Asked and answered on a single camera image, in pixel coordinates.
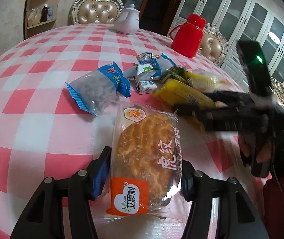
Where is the pale round bread packet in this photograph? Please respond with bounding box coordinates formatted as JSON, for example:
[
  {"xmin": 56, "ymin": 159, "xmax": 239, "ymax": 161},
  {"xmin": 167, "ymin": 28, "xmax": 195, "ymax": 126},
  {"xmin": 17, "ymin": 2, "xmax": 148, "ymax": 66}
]
[{"xmin": 186, "ymin": 71, "xmax": 232, "ymax": 92}]

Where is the long yellow snack packet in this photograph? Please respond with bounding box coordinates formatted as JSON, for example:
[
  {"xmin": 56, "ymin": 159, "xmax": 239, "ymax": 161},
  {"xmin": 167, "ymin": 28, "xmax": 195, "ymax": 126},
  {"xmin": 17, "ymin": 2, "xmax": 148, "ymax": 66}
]
[{"xmin": 153, "ymin": 78, "xmax": 216, "ymax": 108}]

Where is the green candy packet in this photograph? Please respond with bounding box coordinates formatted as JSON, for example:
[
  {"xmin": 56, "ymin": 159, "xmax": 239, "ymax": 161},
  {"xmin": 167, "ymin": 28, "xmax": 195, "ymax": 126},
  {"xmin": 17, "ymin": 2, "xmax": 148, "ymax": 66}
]
[{"xmin": 161, "ymin": 66, "xmax": 188, "ymax": 85}]

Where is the small white candy block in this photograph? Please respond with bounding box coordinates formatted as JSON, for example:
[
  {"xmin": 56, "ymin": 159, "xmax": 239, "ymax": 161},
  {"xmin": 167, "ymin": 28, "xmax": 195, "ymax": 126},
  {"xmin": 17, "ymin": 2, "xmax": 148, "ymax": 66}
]
[{"xmin": 135, "ymin": 80, "xmax": 158, "ymax": 94}]

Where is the tiger-skin cake clear packet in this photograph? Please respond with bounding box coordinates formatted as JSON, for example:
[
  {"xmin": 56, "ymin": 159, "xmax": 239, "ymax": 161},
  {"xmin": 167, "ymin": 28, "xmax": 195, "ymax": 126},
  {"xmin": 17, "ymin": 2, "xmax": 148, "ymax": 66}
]
[{"xmin": 106, "ymin": 102, "xmax": 182, "ymax": 216}]

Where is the white green milk packet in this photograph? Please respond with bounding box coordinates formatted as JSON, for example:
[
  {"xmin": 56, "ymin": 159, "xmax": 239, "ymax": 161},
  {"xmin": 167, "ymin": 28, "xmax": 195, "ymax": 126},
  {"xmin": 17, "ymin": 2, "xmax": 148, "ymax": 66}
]
[{"xmin": 123, "ymin": 64, "xmax": 158, "ymax": 83}]

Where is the dark cake blue packet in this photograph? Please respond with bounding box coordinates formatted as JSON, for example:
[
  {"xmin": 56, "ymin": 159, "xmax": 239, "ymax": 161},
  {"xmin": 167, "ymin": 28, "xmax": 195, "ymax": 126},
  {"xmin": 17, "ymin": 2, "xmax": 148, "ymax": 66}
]
[{"xmin": 67, "ymin": 62, "xmax": 131, "ymax": 116}]

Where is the small blue snack packet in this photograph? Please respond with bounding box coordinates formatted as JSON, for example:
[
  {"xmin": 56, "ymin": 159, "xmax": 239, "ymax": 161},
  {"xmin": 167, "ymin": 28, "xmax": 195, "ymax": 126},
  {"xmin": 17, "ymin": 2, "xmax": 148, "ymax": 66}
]
[{"xmin": 137, "ymin": 52, "xmax": 177, "ymax": 80}]

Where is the person right hand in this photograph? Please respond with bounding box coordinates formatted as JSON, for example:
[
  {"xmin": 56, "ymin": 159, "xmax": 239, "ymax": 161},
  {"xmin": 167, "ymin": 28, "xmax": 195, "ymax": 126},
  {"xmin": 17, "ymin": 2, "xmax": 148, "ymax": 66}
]
[{"xmin": 238, "ymin": 133, "xmax": 272, "ymax": 177}]

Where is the right beige tufted chair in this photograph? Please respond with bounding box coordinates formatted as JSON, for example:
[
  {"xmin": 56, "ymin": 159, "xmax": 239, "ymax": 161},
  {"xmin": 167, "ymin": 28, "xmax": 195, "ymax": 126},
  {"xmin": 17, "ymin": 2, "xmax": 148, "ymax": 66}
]
[{"xmin": 198, "ymin": 23, "xmax": 229, "ymax": 67}]

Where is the red thermos jug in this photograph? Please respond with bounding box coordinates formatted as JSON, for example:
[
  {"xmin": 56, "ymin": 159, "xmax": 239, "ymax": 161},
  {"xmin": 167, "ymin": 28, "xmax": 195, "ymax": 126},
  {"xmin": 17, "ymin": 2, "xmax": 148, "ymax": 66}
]
[{"xmin": 169, "ymin": 14, "xmax": 206, "ymax": 58}]

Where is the white glass-door cabinet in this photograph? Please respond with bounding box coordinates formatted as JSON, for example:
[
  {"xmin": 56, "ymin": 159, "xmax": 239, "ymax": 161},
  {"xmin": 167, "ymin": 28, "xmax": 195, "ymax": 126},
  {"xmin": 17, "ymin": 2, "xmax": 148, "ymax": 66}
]
[{"xmin": 169, "ymin": 0, "xmax": 284, "ymax": 91}]

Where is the white ceramic teapot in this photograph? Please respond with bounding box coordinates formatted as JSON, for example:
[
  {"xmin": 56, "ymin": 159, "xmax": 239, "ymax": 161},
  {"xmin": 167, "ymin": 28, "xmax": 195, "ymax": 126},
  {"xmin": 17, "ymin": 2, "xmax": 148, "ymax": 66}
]
[{"xmin": 113, "ymin": 4, "xmax": 139, "ymax": 35}]

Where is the far beige tufted chair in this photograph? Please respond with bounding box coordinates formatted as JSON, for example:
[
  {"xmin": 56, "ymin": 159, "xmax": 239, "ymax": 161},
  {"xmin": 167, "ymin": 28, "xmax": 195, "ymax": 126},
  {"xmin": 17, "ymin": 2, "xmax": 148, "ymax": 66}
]
[{"xmin": 68, "ymin": 0, "xmax": 124, "ymax": 24}]

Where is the bagged food on shelf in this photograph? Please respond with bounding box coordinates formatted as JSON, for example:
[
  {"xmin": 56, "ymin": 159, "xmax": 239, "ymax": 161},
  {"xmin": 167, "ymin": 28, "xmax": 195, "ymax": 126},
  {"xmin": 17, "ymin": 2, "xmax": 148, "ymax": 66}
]
[{"xmin": 27, "ymin": 8, "xmax": 41, "ymax": 26}]

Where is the small blue box on shelf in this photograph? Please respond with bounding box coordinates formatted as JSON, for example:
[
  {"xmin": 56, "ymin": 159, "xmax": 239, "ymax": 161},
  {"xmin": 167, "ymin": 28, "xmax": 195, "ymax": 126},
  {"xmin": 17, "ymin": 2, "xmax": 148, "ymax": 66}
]
[{"xmin": 47, "ymin": 7, "xmax": 54, "ymax": 21}]

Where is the dark bottle on shelf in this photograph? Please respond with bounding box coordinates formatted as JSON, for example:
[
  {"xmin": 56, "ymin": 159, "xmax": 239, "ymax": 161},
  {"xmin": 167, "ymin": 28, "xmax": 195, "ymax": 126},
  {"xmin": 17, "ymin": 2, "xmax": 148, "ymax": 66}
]
[{"xmin": 40, "ymin": 4, "xmax": 48, "ymax": 23}]

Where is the wooden corner shelf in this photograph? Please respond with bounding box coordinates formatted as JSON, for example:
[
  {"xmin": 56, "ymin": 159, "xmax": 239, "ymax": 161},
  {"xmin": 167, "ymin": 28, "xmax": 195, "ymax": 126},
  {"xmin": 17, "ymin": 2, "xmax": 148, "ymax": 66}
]
[{"xmin": 23, "ymin": 0, "xmax": 59, "ymax": 39}]

